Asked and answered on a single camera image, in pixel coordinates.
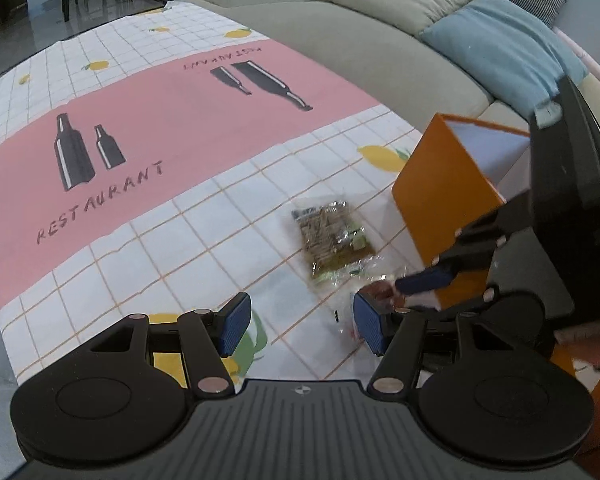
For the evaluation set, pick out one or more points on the clear red snack packet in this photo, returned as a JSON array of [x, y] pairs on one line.
[[380, 291]]

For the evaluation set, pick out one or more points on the orange cardboard box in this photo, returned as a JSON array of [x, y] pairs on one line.
[[445, 195]]

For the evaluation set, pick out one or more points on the blue pillow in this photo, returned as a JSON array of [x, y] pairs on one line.
[[505, 50]]

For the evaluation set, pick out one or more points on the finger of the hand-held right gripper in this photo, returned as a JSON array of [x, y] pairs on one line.
[[425, 280], [472, 302]]

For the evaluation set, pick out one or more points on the green brown snack packet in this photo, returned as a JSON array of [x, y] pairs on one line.
[[330, 235]]

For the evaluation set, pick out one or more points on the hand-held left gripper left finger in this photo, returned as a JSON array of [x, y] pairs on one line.
[[235, 325]]

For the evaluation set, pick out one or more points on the beige sofa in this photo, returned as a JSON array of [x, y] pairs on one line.
[[370, 40]]

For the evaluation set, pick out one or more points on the pink white printed mat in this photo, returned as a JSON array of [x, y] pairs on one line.
[[180, 125]]

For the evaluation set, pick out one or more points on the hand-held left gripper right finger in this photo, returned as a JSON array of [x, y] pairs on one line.
[[371, 322]]

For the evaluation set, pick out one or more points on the pink cloth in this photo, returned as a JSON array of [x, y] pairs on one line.
[[597, 70]]

